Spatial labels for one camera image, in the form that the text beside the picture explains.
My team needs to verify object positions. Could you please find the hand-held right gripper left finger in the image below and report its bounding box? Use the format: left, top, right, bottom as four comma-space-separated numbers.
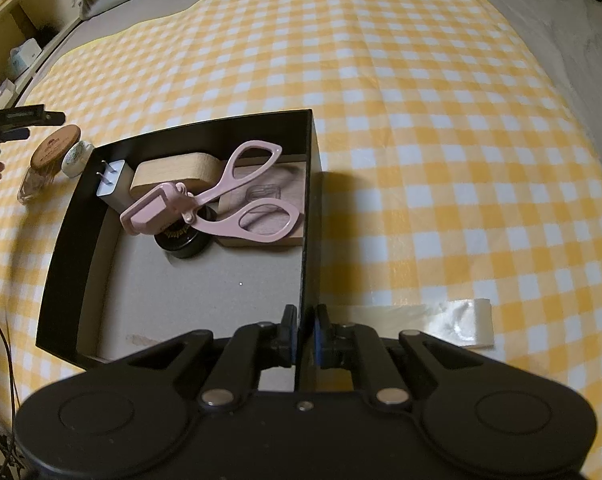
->
123, 304, 299, 413

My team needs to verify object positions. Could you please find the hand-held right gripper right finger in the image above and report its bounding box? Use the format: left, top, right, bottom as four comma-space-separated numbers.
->
313, 304, 477, 406

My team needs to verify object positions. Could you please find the glass perfume bottle brown lid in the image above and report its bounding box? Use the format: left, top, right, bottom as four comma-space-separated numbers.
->
17, 124, 82, 205

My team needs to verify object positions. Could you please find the white charger plug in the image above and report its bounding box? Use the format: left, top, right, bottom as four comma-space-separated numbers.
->
95, 159, 132, 211

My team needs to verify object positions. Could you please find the black cardboard box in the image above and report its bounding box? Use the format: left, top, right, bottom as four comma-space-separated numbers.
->
35, 109, 323, 391

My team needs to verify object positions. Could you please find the black round jar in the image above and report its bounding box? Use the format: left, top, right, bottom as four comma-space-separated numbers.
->
153, 207, 217, 260

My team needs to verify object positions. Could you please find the pink eyelash curler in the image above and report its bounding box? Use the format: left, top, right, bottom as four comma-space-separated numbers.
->
119, 140, 302, 243

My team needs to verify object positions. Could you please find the light wooden block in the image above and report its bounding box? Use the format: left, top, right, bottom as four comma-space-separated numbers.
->
130, 152, 223, 197

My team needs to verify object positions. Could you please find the tissue box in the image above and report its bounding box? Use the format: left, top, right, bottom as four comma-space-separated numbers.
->
8, 39, 44, 81

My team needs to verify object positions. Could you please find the wooden shelf unit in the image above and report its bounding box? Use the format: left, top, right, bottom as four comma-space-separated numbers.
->
0, 0, 82, 113

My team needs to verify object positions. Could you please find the pale wooden tray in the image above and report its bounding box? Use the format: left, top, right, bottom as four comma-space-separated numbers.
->
216, 162, 309, 250

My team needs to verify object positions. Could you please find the clear plastic packet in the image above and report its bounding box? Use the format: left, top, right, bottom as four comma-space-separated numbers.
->
331, 298, 495, 350

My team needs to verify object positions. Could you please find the yellow checked mat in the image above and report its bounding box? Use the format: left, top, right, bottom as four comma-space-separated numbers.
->
0, 0, 602, 480

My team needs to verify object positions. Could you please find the black cable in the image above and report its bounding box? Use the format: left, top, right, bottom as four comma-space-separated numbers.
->
0, 287, 20, 461

